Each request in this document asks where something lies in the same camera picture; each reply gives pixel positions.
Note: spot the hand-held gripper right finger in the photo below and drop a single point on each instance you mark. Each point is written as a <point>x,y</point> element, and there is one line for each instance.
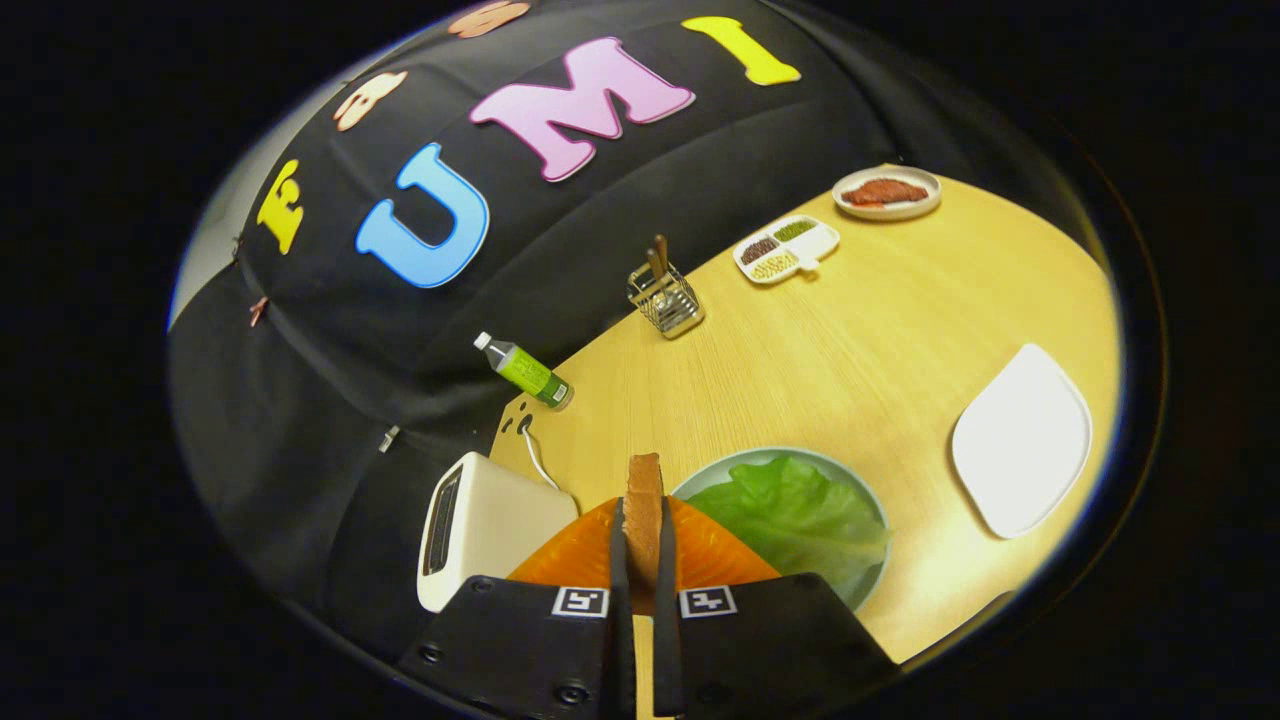
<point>664,580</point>

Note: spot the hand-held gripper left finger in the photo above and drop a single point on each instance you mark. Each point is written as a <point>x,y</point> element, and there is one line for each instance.
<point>620,570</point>

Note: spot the toasted bread slice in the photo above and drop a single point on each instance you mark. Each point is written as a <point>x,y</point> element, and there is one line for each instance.
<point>645,520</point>

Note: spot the green lettuce leaf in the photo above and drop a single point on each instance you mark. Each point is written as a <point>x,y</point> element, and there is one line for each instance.
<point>790,520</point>

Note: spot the white toaster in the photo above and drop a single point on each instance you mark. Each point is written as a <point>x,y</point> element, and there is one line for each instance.
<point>500,520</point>

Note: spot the pale green round plate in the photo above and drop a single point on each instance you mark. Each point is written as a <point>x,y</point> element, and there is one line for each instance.
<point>725,460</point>

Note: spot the green label drink bottle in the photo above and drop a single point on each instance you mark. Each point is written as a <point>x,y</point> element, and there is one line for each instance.
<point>530,375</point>

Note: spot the silver backdrop clip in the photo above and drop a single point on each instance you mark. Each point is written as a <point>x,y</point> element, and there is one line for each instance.
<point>389,439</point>

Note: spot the white divided bean dish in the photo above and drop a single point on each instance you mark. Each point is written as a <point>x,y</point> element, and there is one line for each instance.
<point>815,240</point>

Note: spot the white rounded square plate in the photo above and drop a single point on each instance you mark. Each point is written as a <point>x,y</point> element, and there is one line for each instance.
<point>1020,440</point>

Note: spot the round white meat plate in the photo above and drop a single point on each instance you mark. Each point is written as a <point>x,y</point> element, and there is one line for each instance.
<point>890,212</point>

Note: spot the pink backdrop clip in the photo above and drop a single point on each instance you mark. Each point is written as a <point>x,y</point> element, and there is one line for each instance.
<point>258,311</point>

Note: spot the red meat slice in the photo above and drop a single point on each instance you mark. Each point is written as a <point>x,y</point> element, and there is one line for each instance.
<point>885,191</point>

